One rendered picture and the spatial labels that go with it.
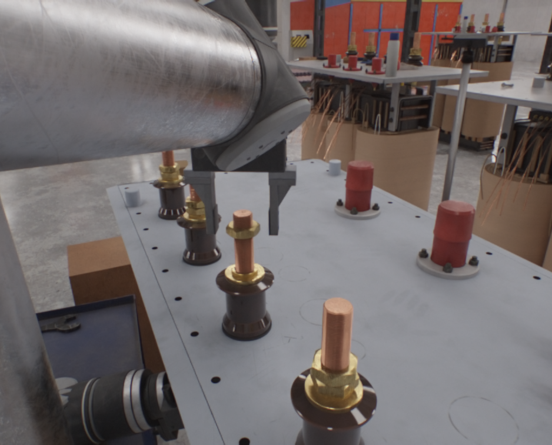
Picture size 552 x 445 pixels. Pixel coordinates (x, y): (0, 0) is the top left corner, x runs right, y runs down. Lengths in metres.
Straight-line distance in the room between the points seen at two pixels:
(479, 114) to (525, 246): 5.24
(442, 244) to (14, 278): 0.74
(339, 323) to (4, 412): 0.44
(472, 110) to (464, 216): 6.70
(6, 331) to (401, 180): 2.89
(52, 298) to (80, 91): 3.56
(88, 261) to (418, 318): 1.52
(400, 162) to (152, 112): 3.02
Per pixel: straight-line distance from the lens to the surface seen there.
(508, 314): 0.89
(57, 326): 1.74
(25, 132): 0.18
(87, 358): 1.58
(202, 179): 0.65
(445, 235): 0.94
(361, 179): 1.17
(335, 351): 0.47
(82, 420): 0.88
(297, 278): 0.90
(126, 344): 1.59
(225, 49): 0.30
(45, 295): 3.78
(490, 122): 7.69
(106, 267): 1.98
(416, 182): 3.37
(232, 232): 0.67
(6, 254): 0.63
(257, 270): 0.71
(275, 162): 0.62
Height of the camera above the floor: 1.82
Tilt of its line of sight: 24 degrees down
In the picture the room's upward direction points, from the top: straight up
